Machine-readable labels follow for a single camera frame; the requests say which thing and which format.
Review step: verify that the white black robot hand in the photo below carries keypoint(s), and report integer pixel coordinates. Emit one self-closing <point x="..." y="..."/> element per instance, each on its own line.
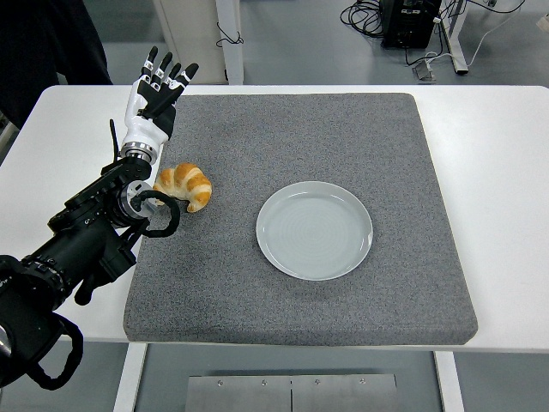
<point x="146" y="129"/>

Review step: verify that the golden brown croissant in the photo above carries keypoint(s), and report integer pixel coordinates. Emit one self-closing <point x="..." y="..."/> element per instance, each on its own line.
<point x="193" y="184"/>

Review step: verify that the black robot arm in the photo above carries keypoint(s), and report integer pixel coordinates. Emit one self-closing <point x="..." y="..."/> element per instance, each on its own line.
<point x="77" y="240"/>

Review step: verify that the round grey plate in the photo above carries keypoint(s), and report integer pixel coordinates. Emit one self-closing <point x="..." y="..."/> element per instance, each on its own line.
<point x="313" y="232"/>

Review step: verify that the grey metal plate with screws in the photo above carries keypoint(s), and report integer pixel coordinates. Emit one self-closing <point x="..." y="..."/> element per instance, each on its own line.
<point x="257" y="395"/>

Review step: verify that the white desk column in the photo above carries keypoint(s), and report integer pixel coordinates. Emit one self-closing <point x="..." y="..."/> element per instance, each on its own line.
<point x="233" y="60"/>

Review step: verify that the person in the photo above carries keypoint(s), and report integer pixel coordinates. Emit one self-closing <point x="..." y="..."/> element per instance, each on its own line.
<point x="34" y="43"/>

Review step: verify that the grey fabric mat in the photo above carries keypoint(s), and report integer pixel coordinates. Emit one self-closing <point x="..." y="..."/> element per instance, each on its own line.
<point x="300" y="129"/>

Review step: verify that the white table leg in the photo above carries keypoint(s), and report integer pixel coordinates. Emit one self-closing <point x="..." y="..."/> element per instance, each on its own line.
<point x="128" y="377"/>
<point x="448" y="382"/>

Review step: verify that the black computer tower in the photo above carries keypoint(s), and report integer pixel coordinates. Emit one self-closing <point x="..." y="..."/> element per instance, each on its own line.
<point x="407" y="26"/>

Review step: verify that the small clear plastic holder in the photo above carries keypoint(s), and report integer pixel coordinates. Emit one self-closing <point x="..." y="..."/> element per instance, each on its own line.
<point x="424" y="72"/>

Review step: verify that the white desk leg with foot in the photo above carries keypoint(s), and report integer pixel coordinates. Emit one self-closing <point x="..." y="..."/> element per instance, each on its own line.
<point x="455" y="38"/>

